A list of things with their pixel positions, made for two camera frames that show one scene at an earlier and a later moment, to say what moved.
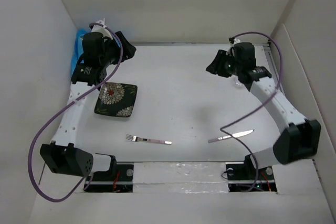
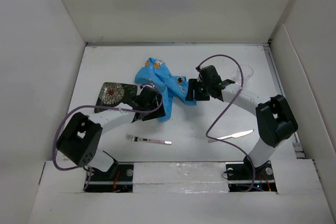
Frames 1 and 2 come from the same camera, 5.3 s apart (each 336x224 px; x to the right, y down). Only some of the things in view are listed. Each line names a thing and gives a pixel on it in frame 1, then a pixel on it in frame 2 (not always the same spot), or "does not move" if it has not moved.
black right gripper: x=216 y=66 to x=193 y=84
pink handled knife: x=235 y=135 does not move
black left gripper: x=128 y=50 to x=157 y=114
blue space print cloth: x=78 y=51 to x=154 y=72
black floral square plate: x=116 y=99 does not move
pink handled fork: x=136 y=139 does not move
